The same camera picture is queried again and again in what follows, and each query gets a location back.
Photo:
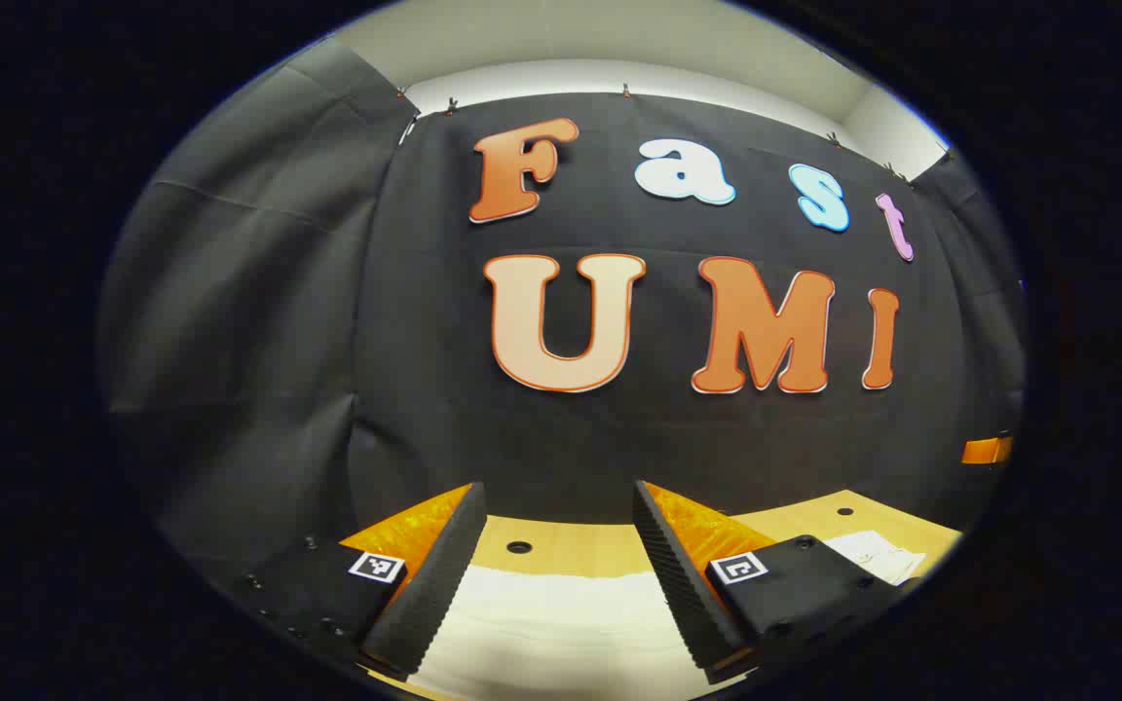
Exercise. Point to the white jeans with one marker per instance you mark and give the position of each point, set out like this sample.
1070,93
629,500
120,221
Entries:
561,633

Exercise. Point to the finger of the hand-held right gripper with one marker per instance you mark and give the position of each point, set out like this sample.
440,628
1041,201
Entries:
985,450

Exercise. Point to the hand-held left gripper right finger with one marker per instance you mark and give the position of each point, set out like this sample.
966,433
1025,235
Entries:
678,594

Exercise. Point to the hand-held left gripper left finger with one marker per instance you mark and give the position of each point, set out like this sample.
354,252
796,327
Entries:
425,594

